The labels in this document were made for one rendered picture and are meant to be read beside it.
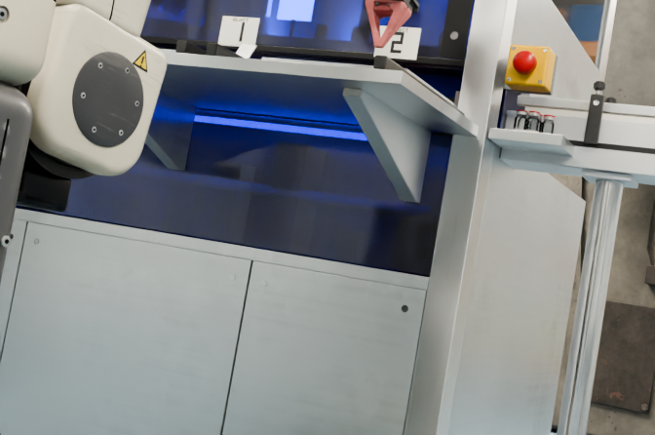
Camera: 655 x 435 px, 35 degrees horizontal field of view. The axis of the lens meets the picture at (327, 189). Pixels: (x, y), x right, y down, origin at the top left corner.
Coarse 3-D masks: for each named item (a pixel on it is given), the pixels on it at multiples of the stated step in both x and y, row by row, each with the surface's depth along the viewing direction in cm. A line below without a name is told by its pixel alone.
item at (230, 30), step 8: (224, 16) 209; (224, 24) 208; (232, 24) 208; (240, 24) 207; (248, 24) 206; (256, 24) 205; (224, 32) 208; (232, 32) 207; (240, 32) 207; (248, 32) 206; (256, 32) 205; (224, 40) 208; (232, 40) 207; (248, 40) 206
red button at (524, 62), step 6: (522, 54) 179; (528, 54) 179; (516, 60) 179; (522, 60) 179; (528, 60) 178; (534, 60) 179; (516, 66) 179; (522, 66) 179; (528, 66) 178; (534, 66) 179; (522, 72) 179; (528, 72) 179
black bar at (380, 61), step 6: (378, 60) 150; (384, 60) 149; (390, 60) 151; (378, 66) 149; (384, 66) 149; (390, 66) 151; (396, 66) 153; (408, 72) 158; (414, 78) 160; (432, 90) 168; (438, 96) 171; (456, 108) 181; (462, 114) 184
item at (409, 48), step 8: (408, 32) 192; (416, 32) 191; (392, 40) 193; (408, 40) 192; (416, 40) 191; (376, 48) 194; (384, 48) 193; (400, 48) 192; (408, 48) 191; (416, 48) 191; (392, 56) 193; (400, 56) 192; (408, 56) 191; (416, 56) 191
